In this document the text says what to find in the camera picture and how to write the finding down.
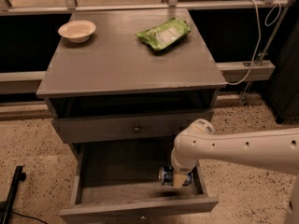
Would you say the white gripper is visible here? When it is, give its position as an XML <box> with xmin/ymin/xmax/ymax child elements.
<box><xmin>171</xmin><ymin>149</ymin><xmax>197</xmax><ymax>188</ymax></box>

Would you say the blue pepsi can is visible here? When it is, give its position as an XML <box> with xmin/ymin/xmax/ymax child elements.
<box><xmin>158</xmin><ymin>166</ymin><xmax>192</xmax><ymax>187</ymax></box>

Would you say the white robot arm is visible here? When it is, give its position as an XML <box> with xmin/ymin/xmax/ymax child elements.
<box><xmin>171</xmin><ymin>119</ymin><xmax>299</xmax><ymax>224</ymax></box>

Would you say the open grey middle drawer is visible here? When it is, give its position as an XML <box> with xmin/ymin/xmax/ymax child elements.
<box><xmin>60</xmin><ymin>136</ymin><xmax>219</xmax><ymax>224</ymax></box>

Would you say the round top drawer knob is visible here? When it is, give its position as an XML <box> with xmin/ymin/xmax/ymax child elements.
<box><xmin>134</xmin><ymin>124</ymin><xmax>141</xmax><ymax>133</ymax></box>

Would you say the grey wooden drawer cabinet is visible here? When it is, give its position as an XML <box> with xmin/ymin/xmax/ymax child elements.
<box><xmin>36</xmin><ymin>8</ymin><xmax>227</xmax><ymax>224</ymax></box>

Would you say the green chip bag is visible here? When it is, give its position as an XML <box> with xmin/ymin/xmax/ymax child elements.
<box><xmin>135</xmin><ymin>18</ymin><xmax>191</xmax><ymax>51</ymax></box>

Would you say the black stand on floor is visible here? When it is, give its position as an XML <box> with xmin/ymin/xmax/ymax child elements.
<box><xmin>0</xmin><ymin>165</ymin><xmax>26</xmax><ymax>224</ymax></box>

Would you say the white ceramic bowl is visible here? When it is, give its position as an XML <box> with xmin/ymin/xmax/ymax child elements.
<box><xmin>58</xmin><ymin>21</ymin><xmax>96</xmax><ymax>43</ymax></box>

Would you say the white hanging cable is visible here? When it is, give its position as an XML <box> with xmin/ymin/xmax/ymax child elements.
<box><xmin>225</xmin><ymin>0</ymin><xmax>282</xmax><ymax>87</ymax></box>

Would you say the metal railing frame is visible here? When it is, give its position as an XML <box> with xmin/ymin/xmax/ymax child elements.
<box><xmin>0</xmin><ymin>0</ymin><xmax>299</xmax><ymax>17</ymax></box>

